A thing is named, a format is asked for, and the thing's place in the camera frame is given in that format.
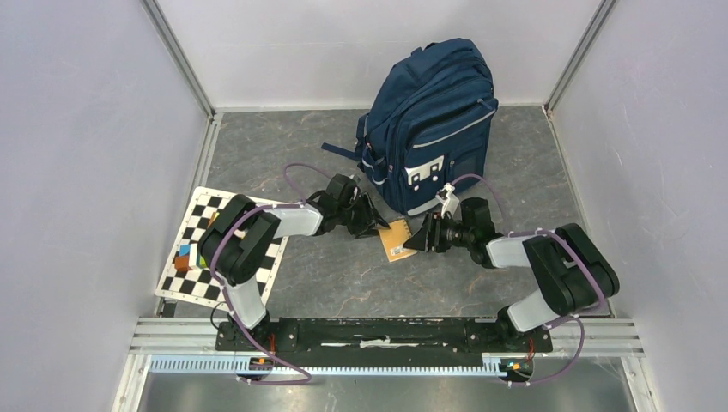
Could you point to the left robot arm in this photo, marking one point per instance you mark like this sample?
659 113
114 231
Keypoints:
235 244

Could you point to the orange card pack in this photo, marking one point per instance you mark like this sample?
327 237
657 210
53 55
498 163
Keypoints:
393 239

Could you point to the checkerboard calibration board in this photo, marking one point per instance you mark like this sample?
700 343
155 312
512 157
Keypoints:
198 287

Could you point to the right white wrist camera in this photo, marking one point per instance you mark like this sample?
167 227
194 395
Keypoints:
448 200

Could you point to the aluminium frame rail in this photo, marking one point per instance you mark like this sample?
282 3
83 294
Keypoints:
176 345

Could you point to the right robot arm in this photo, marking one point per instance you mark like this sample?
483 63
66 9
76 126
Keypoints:
573 277

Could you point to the navy blue backpack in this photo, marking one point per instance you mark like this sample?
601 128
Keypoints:
429 125

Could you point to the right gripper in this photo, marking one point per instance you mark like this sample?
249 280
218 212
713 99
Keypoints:
431 233

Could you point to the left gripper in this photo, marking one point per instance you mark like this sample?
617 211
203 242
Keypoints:
370 216

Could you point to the colourful blocks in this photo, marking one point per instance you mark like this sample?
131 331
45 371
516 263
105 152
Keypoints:
187 257

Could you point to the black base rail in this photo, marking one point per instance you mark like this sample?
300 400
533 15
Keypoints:
381 342

